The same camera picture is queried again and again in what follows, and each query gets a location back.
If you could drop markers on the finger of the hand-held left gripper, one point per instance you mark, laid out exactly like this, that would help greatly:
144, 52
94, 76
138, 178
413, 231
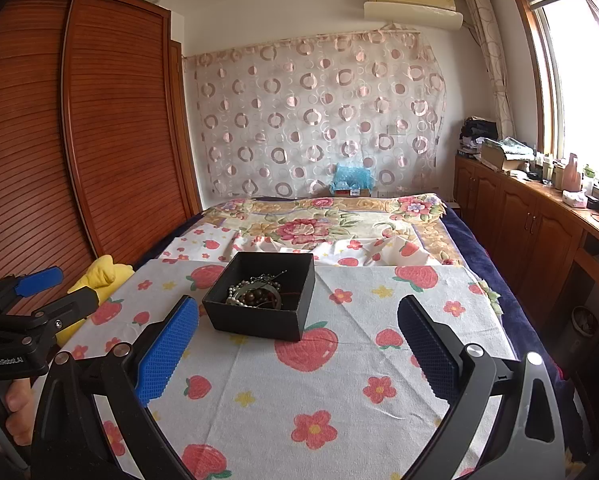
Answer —
74, 305
39, 281

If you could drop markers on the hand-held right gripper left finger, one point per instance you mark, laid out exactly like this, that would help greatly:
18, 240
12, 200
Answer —
167, 355

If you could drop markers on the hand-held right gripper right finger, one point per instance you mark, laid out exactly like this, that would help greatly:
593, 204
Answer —
429, 350

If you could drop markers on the black jewelry box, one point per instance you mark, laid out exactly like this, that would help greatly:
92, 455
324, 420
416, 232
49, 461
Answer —
259, 320

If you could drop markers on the person's left hand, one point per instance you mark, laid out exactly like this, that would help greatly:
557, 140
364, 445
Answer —
17, 405

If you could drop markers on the yellow plush pillow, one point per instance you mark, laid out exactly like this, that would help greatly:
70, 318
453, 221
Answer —
104, 272

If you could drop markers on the navy bedspread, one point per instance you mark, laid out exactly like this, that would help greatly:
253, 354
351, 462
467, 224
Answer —
484, 260

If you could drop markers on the large strawberry print sheet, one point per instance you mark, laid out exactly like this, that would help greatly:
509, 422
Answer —
329, 385

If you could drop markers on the crumpled strawberry print sheet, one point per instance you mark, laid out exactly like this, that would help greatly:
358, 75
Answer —
369, 250

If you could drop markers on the wooden slatted wardrobe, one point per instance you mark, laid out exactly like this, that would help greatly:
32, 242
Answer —
79, 135

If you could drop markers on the wooden cabinet counter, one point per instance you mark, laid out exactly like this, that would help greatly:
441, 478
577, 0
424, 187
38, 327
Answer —
524, 225

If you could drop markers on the trash bin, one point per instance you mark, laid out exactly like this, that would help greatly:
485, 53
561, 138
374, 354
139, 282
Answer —
585, 321

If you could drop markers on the floral blanket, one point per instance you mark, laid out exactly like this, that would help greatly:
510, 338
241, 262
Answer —
309, 222

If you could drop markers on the small cardboard box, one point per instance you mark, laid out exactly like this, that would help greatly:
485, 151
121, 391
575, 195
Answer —
352, 193

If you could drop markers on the blue plastic bag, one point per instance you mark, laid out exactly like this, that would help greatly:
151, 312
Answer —
352, 176

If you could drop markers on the white tissue pack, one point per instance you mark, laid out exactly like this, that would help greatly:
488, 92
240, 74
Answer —
574, 199

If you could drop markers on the open cardboard box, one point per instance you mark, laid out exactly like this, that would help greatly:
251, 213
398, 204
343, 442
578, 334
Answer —
504, 152

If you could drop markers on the stack of dark clothes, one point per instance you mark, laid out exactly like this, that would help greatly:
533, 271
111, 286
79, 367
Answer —
477, 135

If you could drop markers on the pink bottle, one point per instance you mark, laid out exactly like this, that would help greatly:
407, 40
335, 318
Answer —
572, 172

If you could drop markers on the window curtain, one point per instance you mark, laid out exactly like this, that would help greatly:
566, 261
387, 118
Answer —
492, 60

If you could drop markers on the wooden framed window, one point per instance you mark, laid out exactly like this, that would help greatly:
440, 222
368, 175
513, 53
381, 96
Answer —
574, 75

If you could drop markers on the circle pattern wall curtain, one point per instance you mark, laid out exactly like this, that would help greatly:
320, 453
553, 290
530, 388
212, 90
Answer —
319, 110

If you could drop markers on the wall air conditioner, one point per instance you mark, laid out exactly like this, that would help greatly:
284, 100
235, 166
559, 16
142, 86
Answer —
412, 2

